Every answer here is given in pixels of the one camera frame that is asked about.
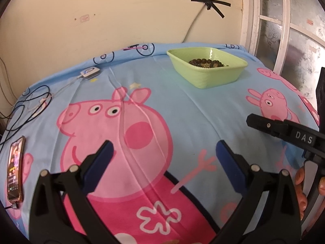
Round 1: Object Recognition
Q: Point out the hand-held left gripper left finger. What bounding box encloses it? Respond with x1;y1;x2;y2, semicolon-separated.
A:
28;140;114;244

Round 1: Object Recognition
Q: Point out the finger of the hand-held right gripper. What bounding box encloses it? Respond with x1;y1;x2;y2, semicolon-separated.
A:
246;114;292;139

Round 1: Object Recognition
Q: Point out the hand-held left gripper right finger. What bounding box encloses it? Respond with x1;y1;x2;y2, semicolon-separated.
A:
211;140;302;244

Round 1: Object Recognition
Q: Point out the green plastic basin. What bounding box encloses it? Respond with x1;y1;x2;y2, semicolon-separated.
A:
166;47;248;89

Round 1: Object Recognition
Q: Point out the pile of bead bracelets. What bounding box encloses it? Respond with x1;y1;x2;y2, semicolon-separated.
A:
188;58;229;69

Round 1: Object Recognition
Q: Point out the person's right hand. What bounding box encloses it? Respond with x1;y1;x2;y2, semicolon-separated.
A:
294;167;325;221

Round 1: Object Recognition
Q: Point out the cartoon pig printed blanket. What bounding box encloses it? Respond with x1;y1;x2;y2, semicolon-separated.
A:
0;42;320;244

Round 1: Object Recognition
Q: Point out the smartphone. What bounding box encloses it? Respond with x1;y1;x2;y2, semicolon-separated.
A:
5;135;26;204

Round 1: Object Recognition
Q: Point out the small white charger box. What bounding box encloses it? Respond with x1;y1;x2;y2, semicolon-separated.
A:
81;66;100;78

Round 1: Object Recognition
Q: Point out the black tape cross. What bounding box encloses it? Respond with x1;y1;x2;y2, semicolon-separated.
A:
191;0;231;19

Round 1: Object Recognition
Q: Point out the white charger cable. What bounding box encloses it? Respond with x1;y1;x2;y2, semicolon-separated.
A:
27;74;84;112

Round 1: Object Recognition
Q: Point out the black cable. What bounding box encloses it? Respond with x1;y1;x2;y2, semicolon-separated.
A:
0;85;52;153

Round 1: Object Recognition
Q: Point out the white window frame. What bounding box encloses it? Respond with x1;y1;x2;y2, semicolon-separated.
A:
240;0;325;82

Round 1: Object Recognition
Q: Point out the grey wall cable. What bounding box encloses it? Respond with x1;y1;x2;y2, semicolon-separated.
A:
180;2;209;44

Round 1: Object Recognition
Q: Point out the dark thin wall cable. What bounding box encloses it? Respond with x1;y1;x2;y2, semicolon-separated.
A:
0;57;14;119

